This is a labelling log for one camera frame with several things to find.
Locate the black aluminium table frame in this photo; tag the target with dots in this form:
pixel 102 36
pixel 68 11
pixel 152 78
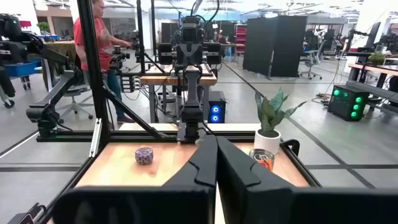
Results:
pixel 95 77

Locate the black room divider panel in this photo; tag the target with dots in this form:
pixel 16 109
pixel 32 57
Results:
pixel 273 46

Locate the light grey office chair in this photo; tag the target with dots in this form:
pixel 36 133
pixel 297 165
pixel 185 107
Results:
pixel 312 59

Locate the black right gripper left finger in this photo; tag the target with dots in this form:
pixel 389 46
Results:
pixel 186 199

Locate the computer case with green fans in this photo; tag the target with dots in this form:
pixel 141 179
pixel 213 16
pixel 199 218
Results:
pixel 342 105

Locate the olive green jacket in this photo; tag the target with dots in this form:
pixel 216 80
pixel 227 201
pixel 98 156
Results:
pixel 62 48

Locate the purple patterned ball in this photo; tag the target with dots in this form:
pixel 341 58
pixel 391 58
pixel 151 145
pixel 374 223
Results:
pixel 144 156

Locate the wooden workbench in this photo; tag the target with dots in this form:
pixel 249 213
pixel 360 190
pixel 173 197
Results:
pixel 161 80

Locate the black computer tower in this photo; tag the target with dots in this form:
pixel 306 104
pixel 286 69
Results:
pixel 217 99

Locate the small potted desk plant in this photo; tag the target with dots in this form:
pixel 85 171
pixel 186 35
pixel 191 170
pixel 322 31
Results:
pixel 377 58

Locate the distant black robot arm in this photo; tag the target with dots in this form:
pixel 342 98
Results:
pixel 119 57

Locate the red tool cabinet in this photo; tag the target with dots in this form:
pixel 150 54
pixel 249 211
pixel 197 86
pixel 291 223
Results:
pixel 241 37

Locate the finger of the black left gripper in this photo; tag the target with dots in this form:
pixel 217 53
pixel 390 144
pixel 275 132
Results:
pixel 165 53
pixel 214 53

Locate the wooden desk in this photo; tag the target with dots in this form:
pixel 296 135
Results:
pixel 373 69

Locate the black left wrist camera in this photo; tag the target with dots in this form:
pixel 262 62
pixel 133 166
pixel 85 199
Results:
pixel 190 31

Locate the person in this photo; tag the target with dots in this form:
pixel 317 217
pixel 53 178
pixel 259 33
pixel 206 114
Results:
pixel 102 40

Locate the snake plant in white pot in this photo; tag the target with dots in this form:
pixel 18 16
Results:
pixel 267 141

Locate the glass jar candle orange tag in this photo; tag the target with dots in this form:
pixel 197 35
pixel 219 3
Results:
pixel 262 157

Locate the blue utility cart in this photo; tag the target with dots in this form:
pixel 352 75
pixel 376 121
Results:
pixel 21 69

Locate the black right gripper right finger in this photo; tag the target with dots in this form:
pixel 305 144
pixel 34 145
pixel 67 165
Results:
pixel 255 199

